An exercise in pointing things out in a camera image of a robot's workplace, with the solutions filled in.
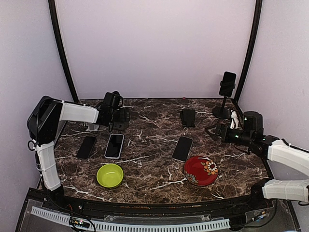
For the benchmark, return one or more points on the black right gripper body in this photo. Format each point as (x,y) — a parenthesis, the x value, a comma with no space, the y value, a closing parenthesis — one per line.
(245,138)

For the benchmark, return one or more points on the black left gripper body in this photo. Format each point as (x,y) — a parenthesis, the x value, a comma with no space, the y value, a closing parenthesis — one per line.
(120,118)

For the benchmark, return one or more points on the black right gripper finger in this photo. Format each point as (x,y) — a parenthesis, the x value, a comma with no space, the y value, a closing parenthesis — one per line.
(216,127)
(214,133)

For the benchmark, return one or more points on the black pole phone stand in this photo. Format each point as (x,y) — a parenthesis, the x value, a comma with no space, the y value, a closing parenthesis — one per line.
(222,112)

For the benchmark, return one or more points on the white folding phone stand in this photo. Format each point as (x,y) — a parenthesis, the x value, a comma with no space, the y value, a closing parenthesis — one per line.
(92,127)

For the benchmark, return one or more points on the lavender phone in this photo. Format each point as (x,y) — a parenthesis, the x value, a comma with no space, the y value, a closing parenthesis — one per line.
(114,146)

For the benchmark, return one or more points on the purple phone dark screen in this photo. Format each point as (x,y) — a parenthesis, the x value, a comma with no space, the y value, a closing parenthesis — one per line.
(86,148)

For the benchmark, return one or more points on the black phone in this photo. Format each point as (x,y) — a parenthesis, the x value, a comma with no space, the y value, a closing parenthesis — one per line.
(227,84)

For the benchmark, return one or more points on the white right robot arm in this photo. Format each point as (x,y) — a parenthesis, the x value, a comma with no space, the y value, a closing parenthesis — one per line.
(274,149)

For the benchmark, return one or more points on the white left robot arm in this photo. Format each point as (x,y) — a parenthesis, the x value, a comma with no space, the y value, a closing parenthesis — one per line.
(44,119)

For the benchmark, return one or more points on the black folding phone stand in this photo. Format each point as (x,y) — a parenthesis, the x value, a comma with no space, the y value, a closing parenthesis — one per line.
(188,117)

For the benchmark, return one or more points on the phone in clear case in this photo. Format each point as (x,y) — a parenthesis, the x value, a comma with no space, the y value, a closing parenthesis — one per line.
(182,148)

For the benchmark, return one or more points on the red floral plate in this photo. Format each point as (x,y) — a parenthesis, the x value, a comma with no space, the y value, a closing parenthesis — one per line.
(200,170)

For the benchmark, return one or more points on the lime green bowl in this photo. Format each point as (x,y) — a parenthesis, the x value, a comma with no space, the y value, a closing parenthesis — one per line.
(110,175)

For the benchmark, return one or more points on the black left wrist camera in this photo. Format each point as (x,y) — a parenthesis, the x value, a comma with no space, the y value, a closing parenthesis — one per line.
(113,100)

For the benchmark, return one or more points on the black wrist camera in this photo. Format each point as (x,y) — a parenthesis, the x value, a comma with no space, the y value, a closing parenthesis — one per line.
(253,121)
(113,100)

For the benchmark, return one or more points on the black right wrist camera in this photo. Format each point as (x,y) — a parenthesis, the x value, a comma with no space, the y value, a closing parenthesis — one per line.
(253,121)

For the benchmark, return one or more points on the black right frame post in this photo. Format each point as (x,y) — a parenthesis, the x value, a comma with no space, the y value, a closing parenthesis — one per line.
(250,49)

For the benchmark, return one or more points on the black frame post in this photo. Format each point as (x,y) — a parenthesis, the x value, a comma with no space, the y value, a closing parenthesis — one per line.
(61,50)
(250,49)

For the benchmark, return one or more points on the black front rail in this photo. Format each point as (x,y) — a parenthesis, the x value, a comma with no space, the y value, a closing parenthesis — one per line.
(231,207)

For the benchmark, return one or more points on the black left frame post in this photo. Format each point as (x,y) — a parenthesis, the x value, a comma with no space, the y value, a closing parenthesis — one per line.
(61,50)

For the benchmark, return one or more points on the white slotted cable duct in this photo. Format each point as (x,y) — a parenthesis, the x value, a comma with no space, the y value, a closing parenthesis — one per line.
(129,226)

